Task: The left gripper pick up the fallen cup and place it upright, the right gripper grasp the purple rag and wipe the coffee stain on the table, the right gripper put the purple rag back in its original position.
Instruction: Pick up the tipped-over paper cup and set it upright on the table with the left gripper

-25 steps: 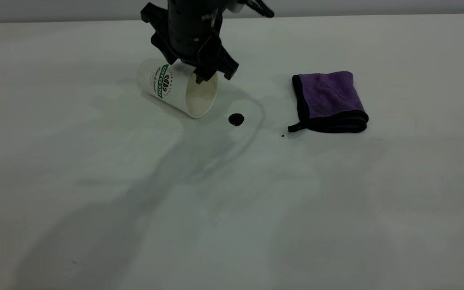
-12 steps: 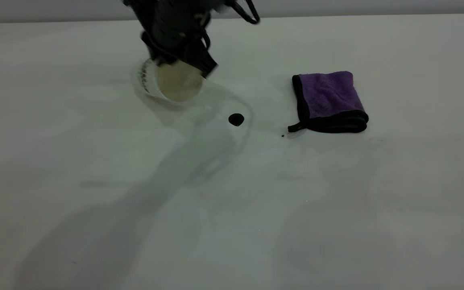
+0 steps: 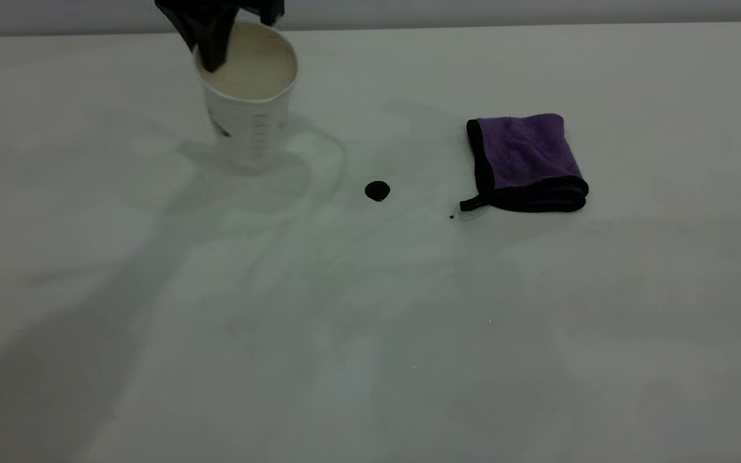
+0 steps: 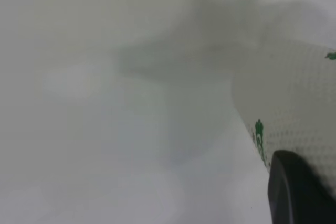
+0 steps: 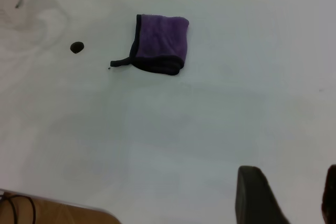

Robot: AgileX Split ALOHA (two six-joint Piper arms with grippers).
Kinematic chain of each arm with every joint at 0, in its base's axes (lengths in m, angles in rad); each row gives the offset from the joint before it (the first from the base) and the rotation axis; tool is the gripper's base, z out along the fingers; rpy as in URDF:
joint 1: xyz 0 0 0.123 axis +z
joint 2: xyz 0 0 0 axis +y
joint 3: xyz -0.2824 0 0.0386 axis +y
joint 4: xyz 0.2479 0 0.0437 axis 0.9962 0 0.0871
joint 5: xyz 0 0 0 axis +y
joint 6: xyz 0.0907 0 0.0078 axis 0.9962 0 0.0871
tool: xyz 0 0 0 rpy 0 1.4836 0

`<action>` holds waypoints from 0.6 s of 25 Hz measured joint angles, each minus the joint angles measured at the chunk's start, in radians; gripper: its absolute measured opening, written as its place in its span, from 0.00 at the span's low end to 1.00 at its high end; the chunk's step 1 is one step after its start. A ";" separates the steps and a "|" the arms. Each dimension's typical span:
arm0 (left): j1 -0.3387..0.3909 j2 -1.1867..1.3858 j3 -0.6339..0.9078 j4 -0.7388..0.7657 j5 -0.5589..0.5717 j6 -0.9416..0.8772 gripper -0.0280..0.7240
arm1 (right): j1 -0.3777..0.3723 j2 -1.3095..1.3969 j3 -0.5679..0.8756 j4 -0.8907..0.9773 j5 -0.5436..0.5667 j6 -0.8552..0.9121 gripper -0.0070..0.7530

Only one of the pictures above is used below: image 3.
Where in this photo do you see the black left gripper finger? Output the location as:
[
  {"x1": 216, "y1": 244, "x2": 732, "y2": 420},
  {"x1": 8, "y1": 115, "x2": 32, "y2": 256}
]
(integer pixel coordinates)
[
  {"x1": 154, "y1": 0, "x2": 240, "y2": 73},
  {"x1": 240, "y1": 0, "x2": 286, "y2": 26}
]

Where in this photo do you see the white paper coffee cup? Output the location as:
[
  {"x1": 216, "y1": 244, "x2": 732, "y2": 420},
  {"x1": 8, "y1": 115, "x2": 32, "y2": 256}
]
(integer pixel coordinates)
[{"x1": 194, "y1": 21, "x2": 299, "y2": 169}]

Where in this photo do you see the purple cloth with black trim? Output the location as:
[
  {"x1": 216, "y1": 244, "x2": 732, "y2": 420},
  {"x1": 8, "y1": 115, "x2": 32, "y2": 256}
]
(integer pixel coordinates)
[{"x1": 460, "y1": 114, "x2": 590, "y2": 213}]

